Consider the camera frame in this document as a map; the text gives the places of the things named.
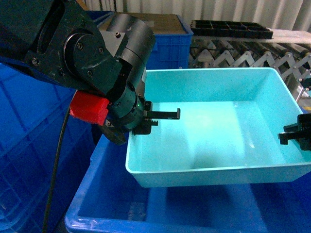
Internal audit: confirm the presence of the dark blue crate rear left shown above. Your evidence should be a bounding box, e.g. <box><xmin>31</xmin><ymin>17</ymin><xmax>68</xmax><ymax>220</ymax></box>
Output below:
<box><xmin>86</xmin><ymin>10</ymin><xmax>114</xmax><ymax>25</ymax></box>

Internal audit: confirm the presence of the black compartment tray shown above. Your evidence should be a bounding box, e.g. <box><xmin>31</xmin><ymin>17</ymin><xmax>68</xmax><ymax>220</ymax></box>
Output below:
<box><xmin>190</xmin><ymin>20</ymin><xmax>273</xmax><ymax>39</ymax></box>

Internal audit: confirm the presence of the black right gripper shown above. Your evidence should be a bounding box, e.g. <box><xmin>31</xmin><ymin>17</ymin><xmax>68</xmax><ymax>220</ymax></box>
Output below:
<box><xmin>278</xmin><ymin>114</ymin><xmax>311</xmax><ymax>150</ymax></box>

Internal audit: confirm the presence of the tall blue crate left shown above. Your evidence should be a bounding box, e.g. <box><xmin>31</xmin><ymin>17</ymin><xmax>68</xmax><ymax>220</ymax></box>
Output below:
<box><xmin>0</xmin><ymin>66</ymin><xmax>95</xmax><ymax>233</ymax></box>

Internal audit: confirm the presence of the expandable roller conveyor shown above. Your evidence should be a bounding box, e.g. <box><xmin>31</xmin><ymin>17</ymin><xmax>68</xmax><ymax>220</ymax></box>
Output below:
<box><xmin>189</xmin><ymin>29</ymin><xmax>311</xmax><ymax>101</ymax></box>

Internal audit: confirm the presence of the blue crate with cardboard lid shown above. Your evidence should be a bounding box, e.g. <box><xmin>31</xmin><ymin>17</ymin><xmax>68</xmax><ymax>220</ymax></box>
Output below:
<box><xmin>96</xmin><ymin>12</ymin><xmax>194</xmax><ymax>71</ymax></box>

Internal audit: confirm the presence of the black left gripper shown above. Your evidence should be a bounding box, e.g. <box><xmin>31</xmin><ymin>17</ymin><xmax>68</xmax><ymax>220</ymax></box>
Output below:
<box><xmin>101</xmin><ymin>69</ymin><xmax>180</xmax><ymax>145</ymax></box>

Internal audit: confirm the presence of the turquoise plastic tray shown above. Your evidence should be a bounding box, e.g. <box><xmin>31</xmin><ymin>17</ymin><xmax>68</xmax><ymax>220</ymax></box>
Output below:
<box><xmin>125</xmin><ymin>68</ymin><xmax>311</xmax><ymax>187</ymax></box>

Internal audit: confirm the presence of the red wrist camera block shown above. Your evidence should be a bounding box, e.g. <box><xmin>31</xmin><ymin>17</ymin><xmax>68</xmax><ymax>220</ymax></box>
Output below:
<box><xmin>69</xmin><ymin>91</ymin><xmax>110</xmax><ymax>126</ymax></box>

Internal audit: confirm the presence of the black camera cable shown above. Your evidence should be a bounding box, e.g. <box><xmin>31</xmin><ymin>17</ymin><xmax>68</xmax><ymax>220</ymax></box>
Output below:
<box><xmin>41</xmin><ymin>109</ymin><xmax>71</xmax><ymax>233</ymax></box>

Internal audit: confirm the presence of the large blue open bin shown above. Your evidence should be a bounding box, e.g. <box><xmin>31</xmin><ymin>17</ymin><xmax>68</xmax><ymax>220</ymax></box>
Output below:
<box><xmin>65</xmin><ymin>137</ymin><xmax>311</xmax><ymax>233</ymax></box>

